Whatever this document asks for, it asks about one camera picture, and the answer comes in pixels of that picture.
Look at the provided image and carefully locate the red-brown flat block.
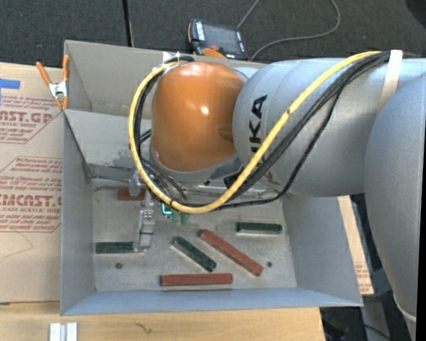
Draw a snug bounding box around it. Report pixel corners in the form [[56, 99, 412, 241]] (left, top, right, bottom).
[[159, 269, 234, 290], [196, 229, 267, 278], [117, 188, 147, 203]]

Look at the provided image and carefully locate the brown cardboard board, red print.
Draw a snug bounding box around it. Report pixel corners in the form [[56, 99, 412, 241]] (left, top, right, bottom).
[[0, 61, 386, 327]]

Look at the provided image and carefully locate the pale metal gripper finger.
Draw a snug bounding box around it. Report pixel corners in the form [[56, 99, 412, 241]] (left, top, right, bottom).
[[140, 209, 157, 251], [132, 214, 144, 253]]

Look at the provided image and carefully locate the grey metal bin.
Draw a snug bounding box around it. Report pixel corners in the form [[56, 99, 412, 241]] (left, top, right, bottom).
[[50, 39, 378, 332]]

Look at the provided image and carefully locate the dark green flat block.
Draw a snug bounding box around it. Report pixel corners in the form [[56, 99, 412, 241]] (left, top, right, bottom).
[[169, 235, 220, 273], [95, 239, 137, 256], [235, 221, 284, 236]]

